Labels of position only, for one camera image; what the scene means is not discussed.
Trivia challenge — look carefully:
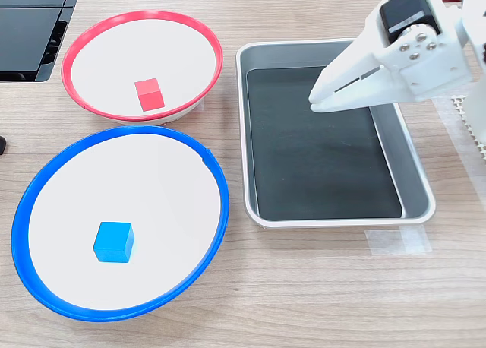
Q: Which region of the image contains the small red cube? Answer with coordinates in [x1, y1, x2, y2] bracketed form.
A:
[134, 78, 166, 112]

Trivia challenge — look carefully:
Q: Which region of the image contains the small blue cube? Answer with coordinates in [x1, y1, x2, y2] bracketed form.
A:
[92, 221, 135, 264]

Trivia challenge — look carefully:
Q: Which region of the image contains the steel rectangular tray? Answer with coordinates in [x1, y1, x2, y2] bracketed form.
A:
[235, 39, 437, 229]

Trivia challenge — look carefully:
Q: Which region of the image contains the black tray mat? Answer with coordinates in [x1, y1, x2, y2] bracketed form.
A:
[245, 66, 403, 222]

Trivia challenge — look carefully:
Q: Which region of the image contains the short clear tape piece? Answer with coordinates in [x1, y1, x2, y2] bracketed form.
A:
[364, 226, 433, 256]

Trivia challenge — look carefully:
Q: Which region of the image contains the red-rimmed white round plate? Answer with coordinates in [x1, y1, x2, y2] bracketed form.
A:
[61, 9, 224, 125]

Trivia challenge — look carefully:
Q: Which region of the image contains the blue-rimmed white round plate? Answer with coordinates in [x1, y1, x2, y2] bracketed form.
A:
[10, 125, 231, 323]

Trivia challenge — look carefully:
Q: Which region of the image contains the pale perforated base plate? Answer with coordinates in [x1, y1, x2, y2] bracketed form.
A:
[450, 93, 486, 161]

